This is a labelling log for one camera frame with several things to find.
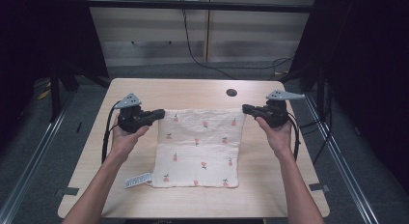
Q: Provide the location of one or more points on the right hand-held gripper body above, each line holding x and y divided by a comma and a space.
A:
275, 114

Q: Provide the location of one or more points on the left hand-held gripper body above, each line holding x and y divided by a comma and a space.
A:
128, 119

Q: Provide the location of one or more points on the white cloth with red print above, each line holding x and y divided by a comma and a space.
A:
199, 146

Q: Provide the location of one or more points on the person's left hand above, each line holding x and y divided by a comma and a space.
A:
125, 142

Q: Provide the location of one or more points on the person's right hand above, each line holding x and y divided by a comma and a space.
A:
276, 138

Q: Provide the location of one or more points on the round dark table hole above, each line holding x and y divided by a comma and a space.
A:
231, 92

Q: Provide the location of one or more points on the black metal stand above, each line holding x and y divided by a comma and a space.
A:
54, 95

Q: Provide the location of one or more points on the grey tape strip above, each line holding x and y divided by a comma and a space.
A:
69, 191
319, 187

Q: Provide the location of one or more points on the yellow tape strip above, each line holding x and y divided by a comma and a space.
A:
44, 94

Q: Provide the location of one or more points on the dark curtain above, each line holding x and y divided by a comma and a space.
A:
369, 72
38, 40

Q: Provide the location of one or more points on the black horizontal bar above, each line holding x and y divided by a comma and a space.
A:
199, 5

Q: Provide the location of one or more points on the metal floor rail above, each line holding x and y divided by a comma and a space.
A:
30, 166
345, 175

